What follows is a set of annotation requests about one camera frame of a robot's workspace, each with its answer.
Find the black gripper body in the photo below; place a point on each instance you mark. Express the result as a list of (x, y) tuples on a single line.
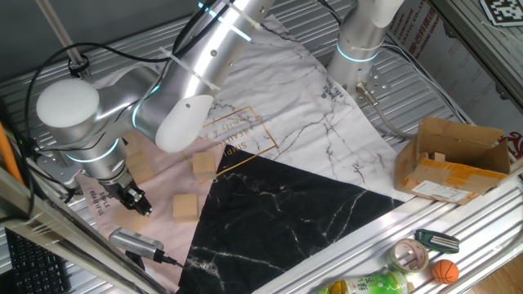
[(120, 187)]

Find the aluminium frame beam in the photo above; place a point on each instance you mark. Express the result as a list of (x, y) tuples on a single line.
[(61, 230)]

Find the green tea bottle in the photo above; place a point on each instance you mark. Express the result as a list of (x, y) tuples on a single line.
[(367, 284)]

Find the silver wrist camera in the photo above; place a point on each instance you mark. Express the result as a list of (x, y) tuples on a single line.
[(57, 169)]

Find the green hex key set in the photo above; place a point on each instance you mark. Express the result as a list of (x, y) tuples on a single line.
[(437, 241)]

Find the small wooden piece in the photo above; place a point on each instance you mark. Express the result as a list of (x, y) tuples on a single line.
[(438, 156), (423, 155)]

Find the orange pole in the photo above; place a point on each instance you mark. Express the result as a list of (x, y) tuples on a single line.
[(8, 155)]

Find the small orange basketball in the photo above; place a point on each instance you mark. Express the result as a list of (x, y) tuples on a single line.
[(445, 271)]

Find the black keyboard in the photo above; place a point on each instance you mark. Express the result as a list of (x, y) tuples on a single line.
[(34, 267)]

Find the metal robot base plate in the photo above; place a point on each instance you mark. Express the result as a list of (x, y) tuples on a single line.
[(378, 83)]

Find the black camera stand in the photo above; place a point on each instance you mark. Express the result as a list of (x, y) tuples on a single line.
[(135, 259)]

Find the silver ribbed camera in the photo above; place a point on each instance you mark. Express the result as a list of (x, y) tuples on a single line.
[(137, 243)]

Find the marble pattern table cloth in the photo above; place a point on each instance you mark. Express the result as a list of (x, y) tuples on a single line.
[(286, 183)]

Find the brown cardboard box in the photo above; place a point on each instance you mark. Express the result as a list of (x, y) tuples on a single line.
[(451, 171)]

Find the grey frame beam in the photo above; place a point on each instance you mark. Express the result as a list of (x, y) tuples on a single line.
[(478, 45)]

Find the grey printed board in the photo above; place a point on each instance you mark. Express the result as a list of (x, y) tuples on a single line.
[(449, 69)]

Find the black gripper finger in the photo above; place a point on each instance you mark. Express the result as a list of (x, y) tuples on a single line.
[(143, 204), (124, 200)]

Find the red paper ornament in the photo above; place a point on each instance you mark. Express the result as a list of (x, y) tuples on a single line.
[(517, 145)]

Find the black pole clamp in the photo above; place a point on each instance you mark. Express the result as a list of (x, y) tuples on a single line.
[(77, 67)]

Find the clear tape roll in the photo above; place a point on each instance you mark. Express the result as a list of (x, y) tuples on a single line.
[(398, 257)]

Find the black white marker tag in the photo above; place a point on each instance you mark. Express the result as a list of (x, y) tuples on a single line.
[(502, 12)]

